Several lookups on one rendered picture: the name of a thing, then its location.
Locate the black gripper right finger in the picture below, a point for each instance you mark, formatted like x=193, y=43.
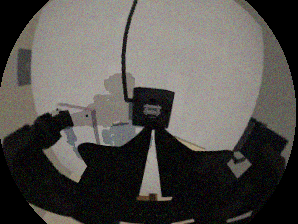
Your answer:
x=176, y=162

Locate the tan flat rectangular block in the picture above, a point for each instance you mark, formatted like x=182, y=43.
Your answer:
x=191, y=145

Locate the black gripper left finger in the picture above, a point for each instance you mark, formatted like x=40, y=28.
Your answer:
x=129, y=159

